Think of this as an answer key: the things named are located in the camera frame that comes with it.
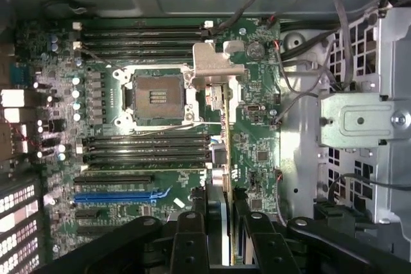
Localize green motherboard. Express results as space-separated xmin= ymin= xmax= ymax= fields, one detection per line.
xmin=12 ymin=15 xmax=283 ymax=265

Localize black looped wire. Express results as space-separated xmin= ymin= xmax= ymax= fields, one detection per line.
xmin=204 ymin=0 xmax=306 ymax=37

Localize blue expansion slot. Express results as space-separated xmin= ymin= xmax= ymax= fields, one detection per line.
xmin=73 ymin=189 xmax=173 ymax=207

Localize silver metal disk bay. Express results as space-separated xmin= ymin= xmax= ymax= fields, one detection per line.
xmin=279 ymin=4 xmax=411 ymax=233

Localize black expansion slot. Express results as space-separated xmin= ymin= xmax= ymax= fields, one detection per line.
xmin=73 ymin=174 xmax=154 ymax=187

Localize thin metal locking lever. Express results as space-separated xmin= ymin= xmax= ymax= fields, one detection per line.
xmin=80 ymin=49 xmax=113 ymax=67
xmin=136 ymin=121 xmax=224 ymax=137

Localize coin cell battery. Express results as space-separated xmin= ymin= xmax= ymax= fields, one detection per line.
xmin=245 ymin=40 xmax=266 ymax=60

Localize CPU socket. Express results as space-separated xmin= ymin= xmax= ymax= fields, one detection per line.
xmin=112 ymin=64 xmax=206 ymax=130

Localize metal socket cover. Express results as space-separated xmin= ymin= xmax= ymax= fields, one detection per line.
xmin=186 ymin=71 xmax=243 ymax=127

